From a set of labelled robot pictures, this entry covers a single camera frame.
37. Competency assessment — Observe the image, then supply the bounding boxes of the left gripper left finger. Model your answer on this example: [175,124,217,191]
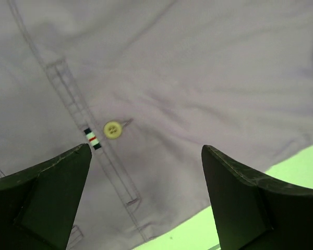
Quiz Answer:
[0,144,92,249]

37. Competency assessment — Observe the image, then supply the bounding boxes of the purple trousers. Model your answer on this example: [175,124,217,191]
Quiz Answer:
[0,1,313,249]

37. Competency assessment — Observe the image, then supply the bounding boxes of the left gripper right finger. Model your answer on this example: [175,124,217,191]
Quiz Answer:
[201,145,313,250]

